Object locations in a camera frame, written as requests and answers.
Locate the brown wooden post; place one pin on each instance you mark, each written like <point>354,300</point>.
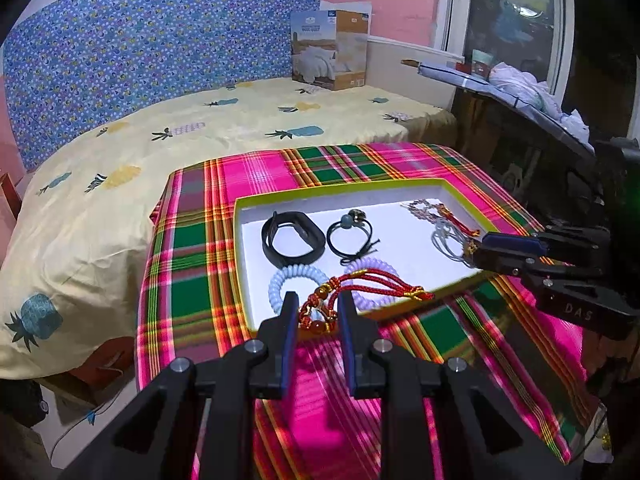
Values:
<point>9,195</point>

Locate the pink green plaid cloth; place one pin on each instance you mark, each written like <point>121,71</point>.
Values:
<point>210,240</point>

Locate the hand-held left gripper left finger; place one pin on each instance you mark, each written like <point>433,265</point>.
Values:
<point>289,342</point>

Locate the white crumpled cloth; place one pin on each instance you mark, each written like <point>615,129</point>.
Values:
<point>530,92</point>

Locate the white window frame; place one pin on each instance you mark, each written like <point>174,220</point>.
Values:
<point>452,10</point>

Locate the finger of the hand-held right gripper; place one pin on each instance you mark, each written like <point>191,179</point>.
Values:
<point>515,242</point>
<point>575,305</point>

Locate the yellow pineapple bedsheet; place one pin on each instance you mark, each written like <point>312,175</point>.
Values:
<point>125,185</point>

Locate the black wristband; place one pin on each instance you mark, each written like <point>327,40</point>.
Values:
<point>272,247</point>

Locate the blue checked ironing board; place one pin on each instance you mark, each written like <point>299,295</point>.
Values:
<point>450,75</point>

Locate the blue floral headboard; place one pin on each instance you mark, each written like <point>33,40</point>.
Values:
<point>150,60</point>

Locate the yellow-green shallow tray box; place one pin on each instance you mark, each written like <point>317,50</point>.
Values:
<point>400,255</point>

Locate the cardboard bedding box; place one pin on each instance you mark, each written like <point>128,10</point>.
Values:
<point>332,52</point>

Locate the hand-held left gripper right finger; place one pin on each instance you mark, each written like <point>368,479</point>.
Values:
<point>347,342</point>

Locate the small green cup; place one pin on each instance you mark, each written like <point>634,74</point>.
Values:
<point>481,62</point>

